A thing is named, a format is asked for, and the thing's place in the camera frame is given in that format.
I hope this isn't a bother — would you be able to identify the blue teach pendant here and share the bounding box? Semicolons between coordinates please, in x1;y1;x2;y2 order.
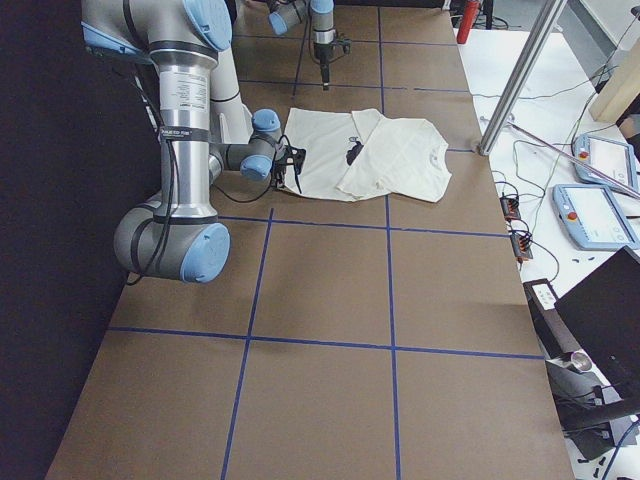
552;184;639;251
572;134;639;192

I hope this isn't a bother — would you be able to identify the black camera stand mount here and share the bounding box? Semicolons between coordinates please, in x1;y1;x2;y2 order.
546;351;639;463

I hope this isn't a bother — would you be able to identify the orange black connector block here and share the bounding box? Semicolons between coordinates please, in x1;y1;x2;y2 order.
510;232;533;264
500;196;521;221

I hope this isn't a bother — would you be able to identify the black monitor screen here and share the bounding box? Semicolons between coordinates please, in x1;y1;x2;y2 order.
555;246;639;398

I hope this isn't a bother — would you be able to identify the aluminium frame post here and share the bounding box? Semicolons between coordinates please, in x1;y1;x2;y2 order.
477;0;567;156

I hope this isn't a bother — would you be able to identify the wooden board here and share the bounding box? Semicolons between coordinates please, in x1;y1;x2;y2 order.
589;41;640;123

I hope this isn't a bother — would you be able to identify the orange black connector block near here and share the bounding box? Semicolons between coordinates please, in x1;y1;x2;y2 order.
510;232;533;264

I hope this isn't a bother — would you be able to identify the thin metal rod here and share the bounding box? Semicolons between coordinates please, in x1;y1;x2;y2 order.
506;121;640;199

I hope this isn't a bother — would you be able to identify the black box with label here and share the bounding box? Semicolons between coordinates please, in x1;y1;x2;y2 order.
523;278;558;311

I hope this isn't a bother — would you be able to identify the near blue teach pendant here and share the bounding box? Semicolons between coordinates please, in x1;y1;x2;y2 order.
552;184;639;251

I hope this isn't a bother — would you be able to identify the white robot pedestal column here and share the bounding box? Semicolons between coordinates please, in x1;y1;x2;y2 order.
210;48;253;144

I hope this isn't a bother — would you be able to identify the orange black connector block far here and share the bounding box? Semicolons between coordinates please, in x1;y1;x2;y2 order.
500;196;521;221

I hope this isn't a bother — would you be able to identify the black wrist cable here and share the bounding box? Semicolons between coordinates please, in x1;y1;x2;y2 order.
212;134;305;204

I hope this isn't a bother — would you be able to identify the far blue teach pendant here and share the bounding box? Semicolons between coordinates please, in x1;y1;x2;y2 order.
572;134;639;192

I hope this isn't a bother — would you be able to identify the cream long-sleeve cat shirt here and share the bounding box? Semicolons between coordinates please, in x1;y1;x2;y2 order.
283;108;451;203

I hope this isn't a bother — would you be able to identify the red fire extinguisher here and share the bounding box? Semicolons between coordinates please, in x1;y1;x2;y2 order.
456;0;480;45

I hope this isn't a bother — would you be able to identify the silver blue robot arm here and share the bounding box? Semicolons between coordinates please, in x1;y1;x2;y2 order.
266;0;352;91
82;1;306;283

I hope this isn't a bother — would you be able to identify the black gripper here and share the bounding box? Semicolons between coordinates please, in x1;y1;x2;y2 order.
270;146;306;189
312;29;351;91

